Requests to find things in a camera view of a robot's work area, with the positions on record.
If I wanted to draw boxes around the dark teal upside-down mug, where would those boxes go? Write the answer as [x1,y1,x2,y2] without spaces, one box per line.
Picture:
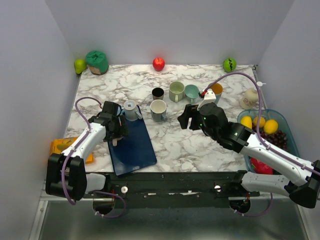
[150,99,168,122]

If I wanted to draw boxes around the green striped ball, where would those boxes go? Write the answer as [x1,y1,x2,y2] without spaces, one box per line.
[222,57,237,73]

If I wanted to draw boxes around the red dragon fruit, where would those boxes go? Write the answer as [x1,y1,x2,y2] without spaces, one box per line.
[250,158,274,175]

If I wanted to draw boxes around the pale green mug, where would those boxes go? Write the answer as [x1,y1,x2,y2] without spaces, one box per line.
[169,81,185,103]

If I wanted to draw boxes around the pink cup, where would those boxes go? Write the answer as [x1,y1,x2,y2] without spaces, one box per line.
[112,138,118,147]

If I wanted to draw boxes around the teal plastic fruit bin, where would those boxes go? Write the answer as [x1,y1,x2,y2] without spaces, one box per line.
[237,108,301,176]

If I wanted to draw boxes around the orange fruit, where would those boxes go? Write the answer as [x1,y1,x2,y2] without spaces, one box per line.
[253,116,266,129]

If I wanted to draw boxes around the dark purple grapes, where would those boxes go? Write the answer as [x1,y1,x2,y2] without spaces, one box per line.
[259,128,288,151]

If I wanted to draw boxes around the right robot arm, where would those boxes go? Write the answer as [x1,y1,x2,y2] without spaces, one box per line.
[177,103,320,209]

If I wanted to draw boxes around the light blue small mug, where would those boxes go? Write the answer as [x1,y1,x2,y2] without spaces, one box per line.
[117,105,125,117]

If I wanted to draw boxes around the cream lotion pump bottle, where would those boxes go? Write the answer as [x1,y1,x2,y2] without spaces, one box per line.
[239,86,259,110]

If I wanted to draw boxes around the teal mug with bird picture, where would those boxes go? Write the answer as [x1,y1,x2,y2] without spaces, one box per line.
[184,84,199,104]

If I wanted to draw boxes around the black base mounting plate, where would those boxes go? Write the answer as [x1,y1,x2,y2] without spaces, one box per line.
[102,170,248,209]

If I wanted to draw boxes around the yellow lemon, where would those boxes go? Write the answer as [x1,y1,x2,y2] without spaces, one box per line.
[263,119,279,135]

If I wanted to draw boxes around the yellow-green pear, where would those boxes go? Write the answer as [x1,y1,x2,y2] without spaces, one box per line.
[74,58,87,75]

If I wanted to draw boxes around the yellow mango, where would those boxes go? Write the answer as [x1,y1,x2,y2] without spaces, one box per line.
[240,116,253,129]

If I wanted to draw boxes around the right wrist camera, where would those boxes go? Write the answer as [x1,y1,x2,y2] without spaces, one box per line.
[197,88,216,111]

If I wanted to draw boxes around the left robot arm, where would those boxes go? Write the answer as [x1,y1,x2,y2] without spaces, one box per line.
[45,101,129,205]

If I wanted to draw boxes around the dark blue tray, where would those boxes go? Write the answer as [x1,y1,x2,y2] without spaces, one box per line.
[108,119,157,176]

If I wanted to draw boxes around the green wrapped cylinder package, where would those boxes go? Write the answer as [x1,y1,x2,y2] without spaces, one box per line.
[85,50,109,75]

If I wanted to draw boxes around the brown striped mug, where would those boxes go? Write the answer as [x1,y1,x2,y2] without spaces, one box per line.
[151,87,165,100]

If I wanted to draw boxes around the orange snack bag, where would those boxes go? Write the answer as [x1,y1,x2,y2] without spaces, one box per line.
[50,137,95,165]

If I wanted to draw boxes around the blue mug with gold pattern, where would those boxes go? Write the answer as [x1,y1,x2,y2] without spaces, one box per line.
[210,83,223,105]

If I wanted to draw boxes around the red apple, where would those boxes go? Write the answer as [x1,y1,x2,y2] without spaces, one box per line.
[152,57,166,72]

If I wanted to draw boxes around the grey upside-down mug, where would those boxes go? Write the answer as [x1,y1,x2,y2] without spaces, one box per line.
[123,100,143,122]

